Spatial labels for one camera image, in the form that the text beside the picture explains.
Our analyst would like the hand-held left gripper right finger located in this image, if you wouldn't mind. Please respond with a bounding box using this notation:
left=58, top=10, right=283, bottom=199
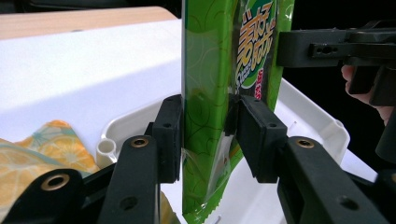
left=224, top=93, right=390, bottom=224

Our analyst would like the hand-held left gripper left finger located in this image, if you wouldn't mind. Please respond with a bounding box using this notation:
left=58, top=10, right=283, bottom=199
left=96, top=93, right=184, bottom=224

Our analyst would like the white plastic tray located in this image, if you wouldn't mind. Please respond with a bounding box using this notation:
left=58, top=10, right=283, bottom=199
left=95, top=77, right=351, bottom=224

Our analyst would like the green snack packet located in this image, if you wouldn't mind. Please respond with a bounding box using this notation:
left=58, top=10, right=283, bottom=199
left=181, top=0, right=296, bottom=224

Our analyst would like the orange print drawstring bag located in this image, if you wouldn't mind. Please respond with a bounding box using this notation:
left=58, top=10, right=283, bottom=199
left=0, top=119, right=182, bottom=224

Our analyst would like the white table cover sheet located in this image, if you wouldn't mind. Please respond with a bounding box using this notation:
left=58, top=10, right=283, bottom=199
left=0, top=18, right=378, bottom=184

